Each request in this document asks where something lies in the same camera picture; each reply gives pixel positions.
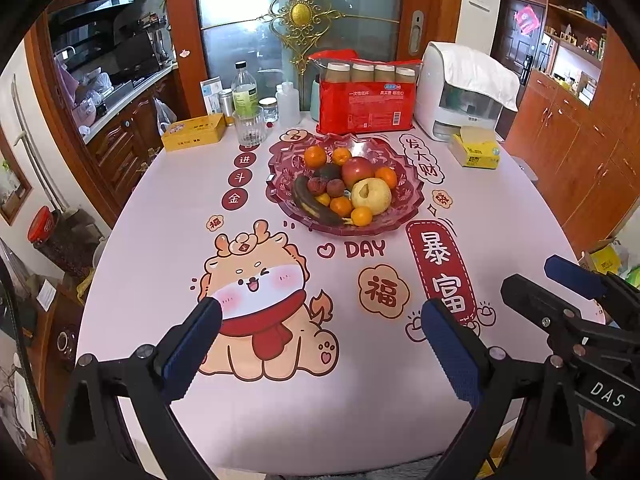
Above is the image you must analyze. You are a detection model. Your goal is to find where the yellow pear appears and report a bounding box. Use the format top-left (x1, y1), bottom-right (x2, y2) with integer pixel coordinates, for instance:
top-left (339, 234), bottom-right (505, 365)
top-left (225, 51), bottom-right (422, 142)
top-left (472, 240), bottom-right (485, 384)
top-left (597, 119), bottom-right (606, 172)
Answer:
top-left (350, 177), bottom-right (393, 213)

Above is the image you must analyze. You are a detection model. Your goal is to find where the white squeeze bottle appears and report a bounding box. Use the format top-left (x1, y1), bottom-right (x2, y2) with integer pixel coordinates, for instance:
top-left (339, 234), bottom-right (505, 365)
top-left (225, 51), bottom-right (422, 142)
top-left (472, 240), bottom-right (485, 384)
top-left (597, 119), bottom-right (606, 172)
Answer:
top-left (275, 82), bottom-right (302, 126)

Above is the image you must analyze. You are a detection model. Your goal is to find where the teal cup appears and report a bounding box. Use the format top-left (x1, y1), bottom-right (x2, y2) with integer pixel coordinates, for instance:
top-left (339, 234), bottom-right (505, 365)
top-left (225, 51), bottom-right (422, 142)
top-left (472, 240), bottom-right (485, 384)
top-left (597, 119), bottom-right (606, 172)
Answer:
top-left (310, 74), bottom-right (323, 122)

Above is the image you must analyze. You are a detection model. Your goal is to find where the white plastic bag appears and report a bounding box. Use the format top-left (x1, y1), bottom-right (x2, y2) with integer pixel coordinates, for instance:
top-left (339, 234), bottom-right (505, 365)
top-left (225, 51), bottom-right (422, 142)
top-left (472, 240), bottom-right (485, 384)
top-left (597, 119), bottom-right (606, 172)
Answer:
top-left (154, 98), bottom-right (177, 136)

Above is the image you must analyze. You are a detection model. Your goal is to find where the white and blue carton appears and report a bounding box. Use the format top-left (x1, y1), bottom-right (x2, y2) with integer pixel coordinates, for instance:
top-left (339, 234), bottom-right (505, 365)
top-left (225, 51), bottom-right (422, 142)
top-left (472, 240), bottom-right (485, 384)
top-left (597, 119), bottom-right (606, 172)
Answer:
top-left (201, 76), bottom-right (224, 115)

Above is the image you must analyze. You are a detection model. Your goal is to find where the dark entry door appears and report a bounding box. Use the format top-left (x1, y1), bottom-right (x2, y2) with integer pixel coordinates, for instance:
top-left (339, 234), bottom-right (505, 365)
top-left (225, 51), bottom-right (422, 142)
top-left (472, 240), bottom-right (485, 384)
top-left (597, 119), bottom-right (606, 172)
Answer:
top-left (500, 0), bottom-right (548, 86)

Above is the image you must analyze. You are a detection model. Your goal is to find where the long metal handle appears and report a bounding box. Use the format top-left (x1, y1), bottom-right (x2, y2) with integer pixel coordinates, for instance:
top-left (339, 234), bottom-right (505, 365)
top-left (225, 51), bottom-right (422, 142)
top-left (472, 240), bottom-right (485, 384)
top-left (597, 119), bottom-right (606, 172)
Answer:
top-left (12, 75), bottom-right (68, 213)

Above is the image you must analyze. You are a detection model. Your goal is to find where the range hood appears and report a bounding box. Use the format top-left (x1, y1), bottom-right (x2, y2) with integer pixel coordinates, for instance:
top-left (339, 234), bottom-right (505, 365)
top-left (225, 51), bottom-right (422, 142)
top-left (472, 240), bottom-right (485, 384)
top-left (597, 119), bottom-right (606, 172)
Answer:
top-left (50, 0), bottom-right (136, 23)

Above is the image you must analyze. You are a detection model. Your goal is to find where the red-lid jar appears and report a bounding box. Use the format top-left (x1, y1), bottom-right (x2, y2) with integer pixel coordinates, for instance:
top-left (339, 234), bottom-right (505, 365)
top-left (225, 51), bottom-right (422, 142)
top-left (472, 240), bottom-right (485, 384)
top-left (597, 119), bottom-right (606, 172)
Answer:
top-left (27, 206), bottom-right (96, 278)

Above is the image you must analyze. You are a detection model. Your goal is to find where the yellow tissue box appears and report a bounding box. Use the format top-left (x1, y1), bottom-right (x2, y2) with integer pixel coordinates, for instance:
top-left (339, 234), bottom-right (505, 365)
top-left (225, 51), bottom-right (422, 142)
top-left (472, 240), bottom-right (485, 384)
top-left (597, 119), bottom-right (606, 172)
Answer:
top-left (447, 126), bottom-right (501, 168)

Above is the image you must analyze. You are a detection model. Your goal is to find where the white towel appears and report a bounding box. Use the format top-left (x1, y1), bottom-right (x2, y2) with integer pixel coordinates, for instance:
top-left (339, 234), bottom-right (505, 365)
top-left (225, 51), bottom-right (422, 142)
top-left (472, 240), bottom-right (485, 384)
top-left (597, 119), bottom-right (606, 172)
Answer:
top-left (442, 46), bottom-right (521, 111)

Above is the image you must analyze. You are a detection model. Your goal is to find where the small metal can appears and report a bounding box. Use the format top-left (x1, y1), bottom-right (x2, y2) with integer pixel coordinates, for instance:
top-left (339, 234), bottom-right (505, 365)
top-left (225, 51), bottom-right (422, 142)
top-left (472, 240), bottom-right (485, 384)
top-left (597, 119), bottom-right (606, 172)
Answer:
top-left (219, 89), bottom-right (236, 126)

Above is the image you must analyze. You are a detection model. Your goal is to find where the blackened banana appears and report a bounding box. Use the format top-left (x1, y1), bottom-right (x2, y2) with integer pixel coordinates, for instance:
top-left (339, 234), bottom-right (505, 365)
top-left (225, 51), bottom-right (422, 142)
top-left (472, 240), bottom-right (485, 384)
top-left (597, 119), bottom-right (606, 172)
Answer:
top-left (292, 175), bottom-right (346, 227)

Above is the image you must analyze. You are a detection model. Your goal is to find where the wooden shelf cabinet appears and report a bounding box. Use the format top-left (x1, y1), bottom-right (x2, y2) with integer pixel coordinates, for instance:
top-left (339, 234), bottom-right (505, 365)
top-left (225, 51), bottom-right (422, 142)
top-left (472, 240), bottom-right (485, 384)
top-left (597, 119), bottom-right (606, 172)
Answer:
top-left (505, 0), bottom-right (640, 256)

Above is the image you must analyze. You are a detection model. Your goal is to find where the red paper door ornament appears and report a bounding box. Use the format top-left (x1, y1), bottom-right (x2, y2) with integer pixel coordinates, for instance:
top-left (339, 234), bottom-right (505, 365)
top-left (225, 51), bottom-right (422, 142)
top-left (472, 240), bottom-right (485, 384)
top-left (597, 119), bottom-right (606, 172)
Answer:
top-left (515, 6), bottom-right (541, 36)

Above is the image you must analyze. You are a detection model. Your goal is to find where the cardboard box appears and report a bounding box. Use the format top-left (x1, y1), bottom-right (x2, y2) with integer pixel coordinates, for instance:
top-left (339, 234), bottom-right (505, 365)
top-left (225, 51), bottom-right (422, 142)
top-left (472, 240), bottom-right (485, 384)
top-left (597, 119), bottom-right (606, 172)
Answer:
top-left (580, 240), bottom-right (631, 276)

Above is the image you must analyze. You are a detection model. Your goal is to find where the clear bottle with green label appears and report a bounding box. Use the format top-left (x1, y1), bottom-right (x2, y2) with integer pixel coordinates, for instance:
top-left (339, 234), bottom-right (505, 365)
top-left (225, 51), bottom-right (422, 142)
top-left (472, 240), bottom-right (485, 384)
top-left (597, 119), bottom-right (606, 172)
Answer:
top-left (231, 61), bottom-right (261, 116)

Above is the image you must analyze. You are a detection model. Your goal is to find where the ribbed glass tumbler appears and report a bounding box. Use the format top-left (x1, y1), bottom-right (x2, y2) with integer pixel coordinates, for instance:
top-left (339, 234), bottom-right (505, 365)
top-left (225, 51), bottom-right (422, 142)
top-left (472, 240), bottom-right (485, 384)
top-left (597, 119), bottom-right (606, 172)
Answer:
top-left (232, 106), bottom-right (266, 147)

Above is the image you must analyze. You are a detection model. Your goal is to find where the red package of paper cups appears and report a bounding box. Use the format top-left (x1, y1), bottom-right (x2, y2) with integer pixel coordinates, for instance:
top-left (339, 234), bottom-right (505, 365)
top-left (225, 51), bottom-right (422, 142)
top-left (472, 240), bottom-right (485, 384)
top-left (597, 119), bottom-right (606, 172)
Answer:
top-left (307, 50), bottom-right (423, 134)

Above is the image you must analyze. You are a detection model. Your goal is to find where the gold door ornament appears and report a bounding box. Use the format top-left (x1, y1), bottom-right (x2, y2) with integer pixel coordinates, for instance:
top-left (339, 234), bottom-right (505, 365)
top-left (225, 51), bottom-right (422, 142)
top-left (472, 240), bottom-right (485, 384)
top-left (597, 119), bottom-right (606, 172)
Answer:
top-left (255, 0), bottom-right (346, 78)

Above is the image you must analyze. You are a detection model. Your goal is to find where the yellow tin box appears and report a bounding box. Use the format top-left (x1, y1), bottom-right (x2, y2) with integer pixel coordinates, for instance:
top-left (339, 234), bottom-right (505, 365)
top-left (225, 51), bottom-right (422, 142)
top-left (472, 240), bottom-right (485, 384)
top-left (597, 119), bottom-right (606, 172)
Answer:
top-left (161, 113), bottom-right (226, 153)

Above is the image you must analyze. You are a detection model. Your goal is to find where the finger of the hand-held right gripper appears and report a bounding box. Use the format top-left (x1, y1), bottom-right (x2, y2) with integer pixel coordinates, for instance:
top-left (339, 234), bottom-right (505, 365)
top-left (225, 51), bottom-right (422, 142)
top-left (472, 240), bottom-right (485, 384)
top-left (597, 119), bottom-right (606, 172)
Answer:
top-left (501, 273), bottom-right (631, 357)
top-left (544, 255), bottom-right (640, 331)

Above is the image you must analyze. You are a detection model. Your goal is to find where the white countertop appliance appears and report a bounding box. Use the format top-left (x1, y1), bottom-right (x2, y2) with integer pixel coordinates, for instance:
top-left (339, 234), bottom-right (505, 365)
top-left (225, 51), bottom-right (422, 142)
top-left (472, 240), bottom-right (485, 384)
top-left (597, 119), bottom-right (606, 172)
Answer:
top-left (415, 41), bottom-right (506, 142)

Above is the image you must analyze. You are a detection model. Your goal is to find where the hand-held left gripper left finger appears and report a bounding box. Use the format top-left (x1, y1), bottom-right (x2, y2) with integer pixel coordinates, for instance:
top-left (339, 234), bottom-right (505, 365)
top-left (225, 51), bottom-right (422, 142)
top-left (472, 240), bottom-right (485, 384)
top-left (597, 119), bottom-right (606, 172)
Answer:
top-left (52, 296), bottom-right (224, 480)

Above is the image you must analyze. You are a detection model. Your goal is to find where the silver door handle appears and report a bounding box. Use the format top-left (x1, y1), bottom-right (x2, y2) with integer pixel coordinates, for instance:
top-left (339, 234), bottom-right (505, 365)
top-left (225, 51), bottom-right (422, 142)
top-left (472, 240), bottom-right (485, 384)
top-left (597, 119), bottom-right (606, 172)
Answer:
top-left (408, 10), bottom-right (426, 56)

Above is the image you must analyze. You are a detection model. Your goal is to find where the printed pink table cover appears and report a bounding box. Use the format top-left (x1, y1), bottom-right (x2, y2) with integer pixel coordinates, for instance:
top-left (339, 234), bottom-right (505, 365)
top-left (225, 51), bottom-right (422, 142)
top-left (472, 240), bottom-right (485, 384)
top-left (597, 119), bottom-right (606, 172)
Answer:
top-left (75, 110), bottom-right (608, 476)

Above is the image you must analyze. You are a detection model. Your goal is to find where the red apple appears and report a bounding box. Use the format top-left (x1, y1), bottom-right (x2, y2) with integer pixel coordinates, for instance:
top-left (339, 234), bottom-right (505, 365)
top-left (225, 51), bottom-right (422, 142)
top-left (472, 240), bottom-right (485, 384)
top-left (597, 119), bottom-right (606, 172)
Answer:
top-left (341, 156), bottom-right (379, 188)

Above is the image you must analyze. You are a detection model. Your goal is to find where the pink patterned glass bowl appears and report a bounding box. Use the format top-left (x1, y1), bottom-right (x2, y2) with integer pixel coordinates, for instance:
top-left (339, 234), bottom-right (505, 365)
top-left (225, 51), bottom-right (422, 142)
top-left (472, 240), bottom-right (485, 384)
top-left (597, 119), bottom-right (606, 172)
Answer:
top-left (265, 132), bottom-right (426, 236)

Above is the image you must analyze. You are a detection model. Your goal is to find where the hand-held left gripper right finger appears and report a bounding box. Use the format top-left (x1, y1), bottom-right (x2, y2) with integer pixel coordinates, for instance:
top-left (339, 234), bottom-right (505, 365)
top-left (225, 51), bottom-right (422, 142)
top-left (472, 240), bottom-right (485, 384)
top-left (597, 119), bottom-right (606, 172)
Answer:
top-left (421, 298), bottom-right (596, 480)

